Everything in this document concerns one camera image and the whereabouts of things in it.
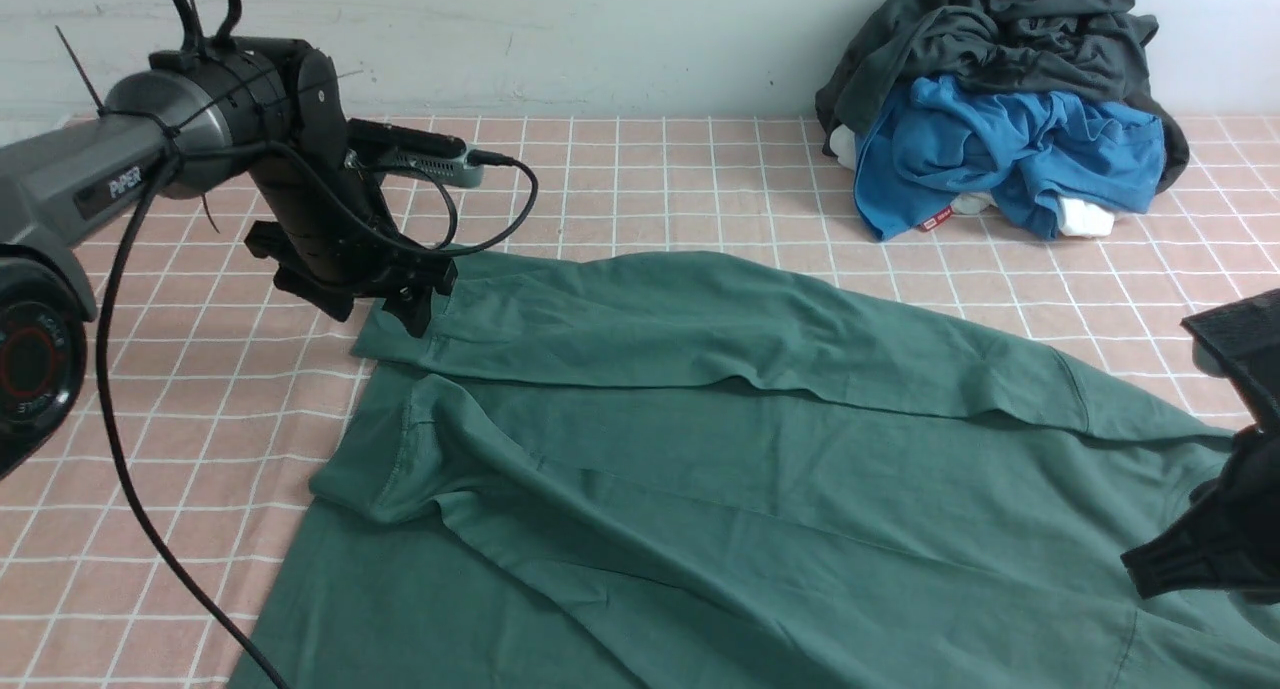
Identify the dark grey crumpled garment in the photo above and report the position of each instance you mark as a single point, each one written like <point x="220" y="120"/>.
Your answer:
<point x="1095" y="49"/>

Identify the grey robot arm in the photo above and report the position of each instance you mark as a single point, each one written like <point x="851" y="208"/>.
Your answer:
<point x="205" y="114"/>

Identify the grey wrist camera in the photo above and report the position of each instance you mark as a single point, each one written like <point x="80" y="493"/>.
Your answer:
<point x="383" y="148"/>

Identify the blue crumpled garment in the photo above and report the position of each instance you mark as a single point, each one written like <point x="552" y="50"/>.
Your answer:
<point x="933" y="141"/>

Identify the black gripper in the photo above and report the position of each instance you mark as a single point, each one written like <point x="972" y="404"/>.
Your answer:
<point x="1228" y="538"/>
<point x="342" y="245"/>

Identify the green long-sleeved shirt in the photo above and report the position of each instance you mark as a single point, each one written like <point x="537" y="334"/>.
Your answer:
<point x="686" y="470"/>

